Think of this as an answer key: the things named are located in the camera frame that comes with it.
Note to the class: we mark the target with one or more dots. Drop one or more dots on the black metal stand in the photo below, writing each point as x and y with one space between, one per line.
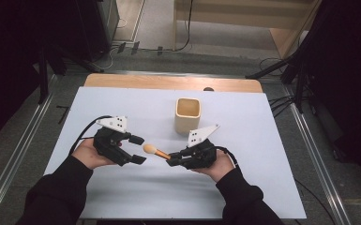
43 78

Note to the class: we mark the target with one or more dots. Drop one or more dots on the dark cabinet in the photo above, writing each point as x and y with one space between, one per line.
97 28

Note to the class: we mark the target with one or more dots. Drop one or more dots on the white table mat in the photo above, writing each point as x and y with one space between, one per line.
168 193

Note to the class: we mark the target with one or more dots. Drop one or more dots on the person's right hand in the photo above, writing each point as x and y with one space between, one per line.
220 167

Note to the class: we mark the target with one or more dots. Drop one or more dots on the light wooden frame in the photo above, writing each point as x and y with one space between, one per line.
231 14

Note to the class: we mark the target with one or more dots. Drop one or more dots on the beige square holder cup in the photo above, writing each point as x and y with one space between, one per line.
186 125

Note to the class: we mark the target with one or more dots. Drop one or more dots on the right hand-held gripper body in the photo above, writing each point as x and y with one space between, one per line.
200 156

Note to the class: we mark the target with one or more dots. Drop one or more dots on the aluminium floor rail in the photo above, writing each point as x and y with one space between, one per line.
315 162
12 162

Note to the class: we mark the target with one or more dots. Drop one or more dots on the dark curtain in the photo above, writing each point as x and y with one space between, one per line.
347 78
9 62

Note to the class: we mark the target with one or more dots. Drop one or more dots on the person's left hand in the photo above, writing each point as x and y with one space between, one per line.
89 154

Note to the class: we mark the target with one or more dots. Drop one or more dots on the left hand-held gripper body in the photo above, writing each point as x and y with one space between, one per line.
109 145

